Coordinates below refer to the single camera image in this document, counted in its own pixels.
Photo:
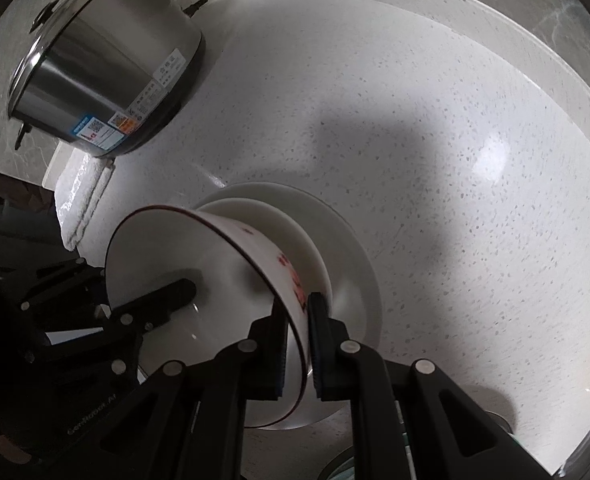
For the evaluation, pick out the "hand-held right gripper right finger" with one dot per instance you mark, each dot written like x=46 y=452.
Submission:
x=317 y=350

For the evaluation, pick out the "stainless steel electric pot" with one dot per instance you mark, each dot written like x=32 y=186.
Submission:
x=115 y=60

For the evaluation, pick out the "white folded towel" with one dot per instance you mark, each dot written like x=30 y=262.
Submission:
x=82 y=195

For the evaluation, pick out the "teal floral round plate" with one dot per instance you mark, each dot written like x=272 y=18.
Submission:
x=342 y=462

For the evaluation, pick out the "white bowl with red flowers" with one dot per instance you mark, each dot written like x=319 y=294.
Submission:
x=150 y=260

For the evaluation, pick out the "wide white bowl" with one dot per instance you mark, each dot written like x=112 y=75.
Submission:
x=350 y=270

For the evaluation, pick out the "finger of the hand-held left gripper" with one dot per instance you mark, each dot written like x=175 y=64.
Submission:
x=70 y=285
x=170 y=297

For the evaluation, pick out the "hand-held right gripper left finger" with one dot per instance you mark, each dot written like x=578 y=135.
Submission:
x=277 y=360

